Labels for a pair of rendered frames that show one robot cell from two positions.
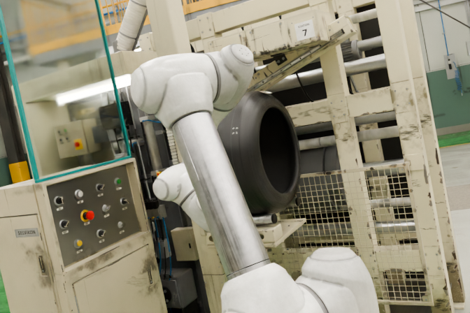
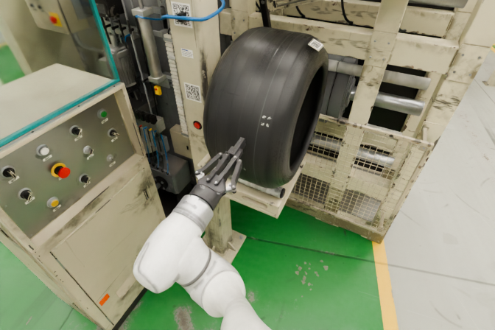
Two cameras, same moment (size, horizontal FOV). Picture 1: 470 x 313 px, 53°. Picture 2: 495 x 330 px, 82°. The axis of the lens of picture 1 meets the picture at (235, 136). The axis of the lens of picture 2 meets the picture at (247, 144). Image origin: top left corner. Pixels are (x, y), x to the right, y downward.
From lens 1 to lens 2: 1.37 m
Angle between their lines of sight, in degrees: 37
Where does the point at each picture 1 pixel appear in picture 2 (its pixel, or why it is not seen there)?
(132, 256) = (125, 188)
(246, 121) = (284, 110)
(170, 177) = (161, 273)
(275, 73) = not seen: outside the picture
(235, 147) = (261, 144)
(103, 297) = (93, 240)
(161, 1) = not seen: outside the picture
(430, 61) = not seen: outside the picture
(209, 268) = not seen: hidden behind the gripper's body
